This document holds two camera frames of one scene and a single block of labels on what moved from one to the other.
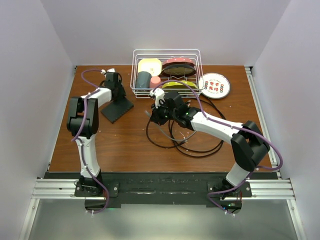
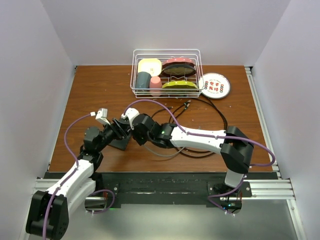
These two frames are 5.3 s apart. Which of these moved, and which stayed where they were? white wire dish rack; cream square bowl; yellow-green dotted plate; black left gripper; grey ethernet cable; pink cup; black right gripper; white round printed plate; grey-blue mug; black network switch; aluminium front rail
Moved: black right gripper; black left gripper; grey ethernet cable; black network switch
Stayed: pink cup; white wire dish rack; aluminium front rail; cream square bowl; grey-blue mug; white round printed plate; yellow-green dotted plate
